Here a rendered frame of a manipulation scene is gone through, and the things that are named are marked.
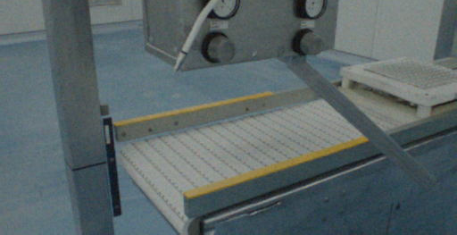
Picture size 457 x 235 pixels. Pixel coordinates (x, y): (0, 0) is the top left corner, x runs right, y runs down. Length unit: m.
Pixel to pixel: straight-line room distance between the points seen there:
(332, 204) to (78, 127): 0.44
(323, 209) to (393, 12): 3.75
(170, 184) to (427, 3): 3.74
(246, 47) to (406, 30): 3.89
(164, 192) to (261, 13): 0.31
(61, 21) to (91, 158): 0.24
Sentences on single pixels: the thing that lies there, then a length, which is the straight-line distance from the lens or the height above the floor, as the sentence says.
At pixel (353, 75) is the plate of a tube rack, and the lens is 1.03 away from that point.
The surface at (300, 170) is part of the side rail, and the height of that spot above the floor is 0.84.
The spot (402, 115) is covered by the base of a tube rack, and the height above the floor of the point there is 0.83.
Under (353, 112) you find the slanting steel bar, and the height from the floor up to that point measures 0.93.
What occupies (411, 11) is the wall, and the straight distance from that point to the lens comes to 4.32.
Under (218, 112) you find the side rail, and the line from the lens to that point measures 0.88.
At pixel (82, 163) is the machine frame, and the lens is 0.83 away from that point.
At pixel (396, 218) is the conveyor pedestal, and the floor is 0.59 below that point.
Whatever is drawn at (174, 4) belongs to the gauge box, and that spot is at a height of 1.09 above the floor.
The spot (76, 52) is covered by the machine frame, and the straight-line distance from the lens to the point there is 0.76.
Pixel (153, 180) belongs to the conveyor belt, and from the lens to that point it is 0.70.
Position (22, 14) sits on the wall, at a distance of 5.76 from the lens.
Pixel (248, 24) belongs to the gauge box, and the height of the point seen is 1.07.
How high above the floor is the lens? 1.16
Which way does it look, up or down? 22 degrees down
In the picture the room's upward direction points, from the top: 2 degrees clockwise
